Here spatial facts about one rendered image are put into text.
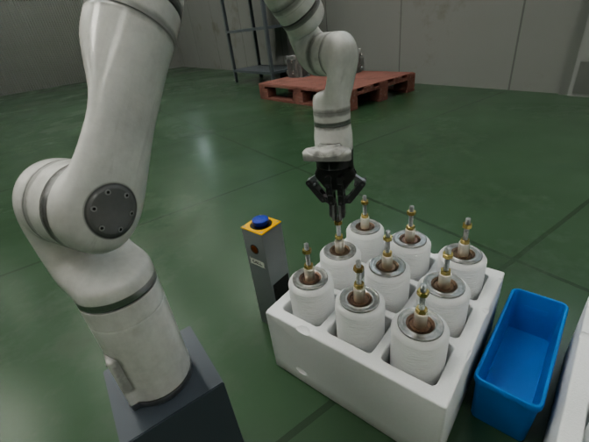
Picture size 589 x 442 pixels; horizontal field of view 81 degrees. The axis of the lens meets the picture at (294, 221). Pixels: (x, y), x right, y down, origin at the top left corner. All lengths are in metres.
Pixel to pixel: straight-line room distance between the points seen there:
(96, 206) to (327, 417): 0.64
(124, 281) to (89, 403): 0.64
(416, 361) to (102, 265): 0.49
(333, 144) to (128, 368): 0.48
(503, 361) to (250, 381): 0.58
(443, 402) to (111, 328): 0.50
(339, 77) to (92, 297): 0.48
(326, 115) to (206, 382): 0.48
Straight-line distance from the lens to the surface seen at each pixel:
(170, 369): 0.52
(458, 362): 0.71
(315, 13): 0.61
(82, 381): 1.11
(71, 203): 0.37
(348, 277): 0.81
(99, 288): 0.43
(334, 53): 0.62
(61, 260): 0.46
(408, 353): 0.65
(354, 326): 0.68
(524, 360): 0.99
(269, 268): 0.85
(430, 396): 0.66
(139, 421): 0.56
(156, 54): 0.42
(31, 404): 1.14
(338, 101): 0.65
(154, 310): 0.46
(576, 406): 0.72
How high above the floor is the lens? 0.72
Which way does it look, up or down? 30 degrees down
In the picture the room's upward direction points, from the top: 8 degrees counter-clockwise
